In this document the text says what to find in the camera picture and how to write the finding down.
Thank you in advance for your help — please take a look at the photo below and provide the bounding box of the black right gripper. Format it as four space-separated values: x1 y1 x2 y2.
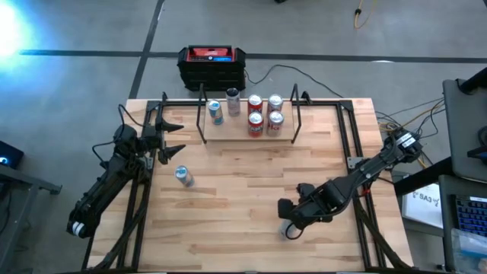
291 177 347 231

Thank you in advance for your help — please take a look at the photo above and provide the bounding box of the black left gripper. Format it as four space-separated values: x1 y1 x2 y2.
113 116 187 165

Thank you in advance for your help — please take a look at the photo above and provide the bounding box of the blue Red Bull can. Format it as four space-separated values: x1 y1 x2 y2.
206 99 224 126
173 164 196 188

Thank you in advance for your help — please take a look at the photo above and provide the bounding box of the orange Fanta can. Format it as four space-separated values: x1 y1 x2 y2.
247 94 263 115
247 111 265 138

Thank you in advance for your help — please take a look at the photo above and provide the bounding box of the silver Diet Coke can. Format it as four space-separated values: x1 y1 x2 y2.
266 94 285 114
266 110 285 137

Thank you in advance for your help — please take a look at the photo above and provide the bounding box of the red and black power station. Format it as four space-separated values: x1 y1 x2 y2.
177 44 247 93

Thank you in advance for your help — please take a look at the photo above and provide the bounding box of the black diagonal beam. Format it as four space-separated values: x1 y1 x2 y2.
393 158 456 196

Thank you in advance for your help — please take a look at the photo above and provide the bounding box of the white paper sign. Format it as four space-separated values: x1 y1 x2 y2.
402 183 444 229

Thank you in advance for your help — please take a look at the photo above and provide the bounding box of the dark grey desk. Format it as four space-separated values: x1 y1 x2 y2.
438 174 487 274

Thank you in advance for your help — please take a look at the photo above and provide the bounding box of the grey metal stand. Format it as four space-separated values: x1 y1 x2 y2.
0 164 62 274

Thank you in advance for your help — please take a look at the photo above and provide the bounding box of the backlit keyboard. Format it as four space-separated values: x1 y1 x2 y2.
452 194 487 239

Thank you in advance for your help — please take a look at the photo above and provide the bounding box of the clear plastic bag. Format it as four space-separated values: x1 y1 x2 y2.
451 227 487 273

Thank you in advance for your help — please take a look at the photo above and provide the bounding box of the black device with blue light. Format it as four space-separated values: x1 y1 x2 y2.
0 139 24 169

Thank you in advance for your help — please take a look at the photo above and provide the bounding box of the black pole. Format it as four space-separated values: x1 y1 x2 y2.
458 67 487 94

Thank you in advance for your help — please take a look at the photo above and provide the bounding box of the black aluminium table frame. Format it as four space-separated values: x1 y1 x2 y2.
81 91 412 273

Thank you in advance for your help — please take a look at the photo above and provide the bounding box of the black metal shelf frame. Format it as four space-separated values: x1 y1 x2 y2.
196 82 303 145

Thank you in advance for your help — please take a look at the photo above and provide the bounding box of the black power cable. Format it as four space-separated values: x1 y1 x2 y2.
243 63 345 99

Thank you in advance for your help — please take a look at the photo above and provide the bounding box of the yellow cable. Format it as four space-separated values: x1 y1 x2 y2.
353 0 378 30

